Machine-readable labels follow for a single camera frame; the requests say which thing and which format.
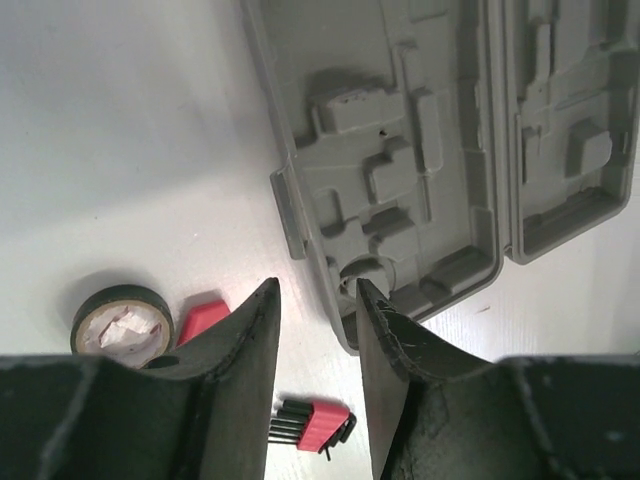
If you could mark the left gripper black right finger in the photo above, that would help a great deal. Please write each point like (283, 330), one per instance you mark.
(435, 411)

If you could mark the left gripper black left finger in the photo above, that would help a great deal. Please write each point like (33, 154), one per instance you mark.
(200, 411)

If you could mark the red hex key set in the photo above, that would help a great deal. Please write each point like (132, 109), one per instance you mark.
(315, 426)

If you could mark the grey plastic tool case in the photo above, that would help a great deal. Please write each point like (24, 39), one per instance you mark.
(425, 142)

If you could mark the red black utility knife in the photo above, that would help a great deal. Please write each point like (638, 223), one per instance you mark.
(199, 313)

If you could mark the black tape roll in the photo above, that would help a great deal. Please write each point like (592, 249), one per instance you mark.
(128, 323)

